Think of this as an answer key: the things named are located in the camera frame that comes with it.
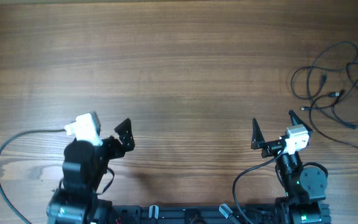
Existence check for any left camera black cable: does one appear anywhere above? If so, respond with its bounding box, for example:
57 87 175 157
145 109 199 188
0 129 67 224

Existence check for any right camera black cable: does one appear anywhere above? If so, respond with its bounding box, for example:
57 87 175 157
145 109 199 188
232 142 287 224

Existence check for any camera black cable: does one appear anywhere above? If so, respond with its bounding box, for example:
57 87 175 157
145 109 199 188
232 142 287 224
0 129 67 224

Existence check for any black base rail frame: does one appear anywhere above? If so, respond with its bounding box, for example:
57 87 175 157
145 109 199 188
111 203 332 224

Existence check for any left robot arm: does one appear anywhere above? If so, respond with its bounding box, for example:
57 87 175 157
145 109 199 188
46 118 135 223

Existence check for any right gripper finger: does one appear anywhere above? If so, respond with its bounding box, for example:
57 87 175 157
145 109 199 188
251 118 265 150
288 110 313 136

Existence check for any separated black usb cable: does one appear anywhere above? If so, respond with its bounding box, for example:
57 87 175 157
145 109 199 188
300 90 358 156
306 40 358 130

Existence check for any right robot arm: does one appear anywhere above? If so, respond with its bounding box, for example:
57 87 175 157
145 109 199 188
251 110 332 224

